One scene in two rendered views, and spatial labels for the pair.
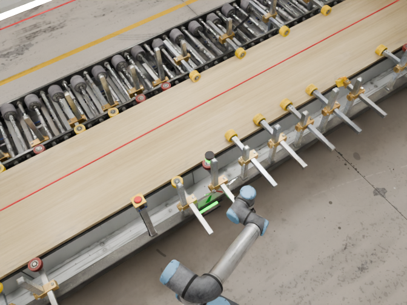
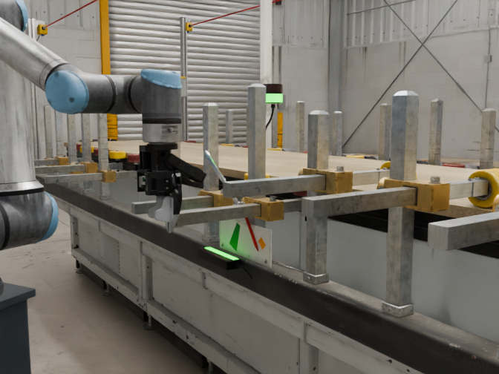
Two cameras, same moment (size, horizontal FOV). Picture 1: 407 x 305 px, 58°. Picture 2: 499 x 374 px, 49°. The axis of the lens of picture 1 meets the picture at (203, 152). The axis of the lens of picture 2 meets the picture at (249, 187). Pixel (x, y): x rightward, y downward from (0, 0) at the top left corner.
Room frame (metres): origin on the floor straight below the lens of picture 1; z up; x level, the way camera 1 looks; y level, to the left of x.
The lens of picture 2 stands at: (1.01, -1.52, 1.10)
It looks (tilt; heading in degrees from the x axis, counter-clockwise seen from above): 8 degrees down; 85
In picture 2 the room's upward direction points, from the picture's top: straight up
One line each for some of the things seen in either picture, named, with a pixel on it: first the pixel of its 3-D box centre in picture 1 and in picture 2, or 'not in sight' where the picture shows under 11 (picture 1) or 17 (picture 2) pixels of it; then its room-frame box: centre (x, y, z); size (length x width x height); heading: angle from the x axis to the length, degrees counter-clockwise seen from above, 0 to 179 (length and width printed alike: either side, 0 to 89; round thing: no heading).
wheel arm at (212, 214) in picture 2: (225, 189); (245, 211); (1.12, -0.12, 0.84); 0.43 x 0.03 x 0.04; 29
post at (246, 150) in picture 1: (244, 166); (316, 214); (1.27, -0.28, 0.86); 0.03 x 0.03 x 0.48; 29
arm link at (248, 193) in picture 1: (247, 196); (160, 96); (0.91, -0.23, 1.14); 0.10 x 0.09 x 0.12; 141
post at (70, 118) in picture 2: not in sight; (72, 154); (0.31, 1.48, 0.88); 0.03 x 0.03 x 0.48; 29
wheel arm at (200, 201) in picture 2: (193, 207); (202, 202); (1.00, 0.10, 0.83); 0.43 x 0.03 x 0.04; 29
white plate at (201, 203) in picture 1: (213, 196); (243, 239); (1.12, -0.04, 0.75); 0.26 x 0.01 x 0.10; 119
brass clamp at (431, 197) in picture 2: (277, 141); (411, 193); (1.40, -0.52, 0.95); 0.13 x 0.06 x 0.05; 119
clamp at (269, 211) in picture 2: (217, 183); (262, 207); (1.17, -0.08, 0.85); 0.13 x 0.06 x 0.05; 119
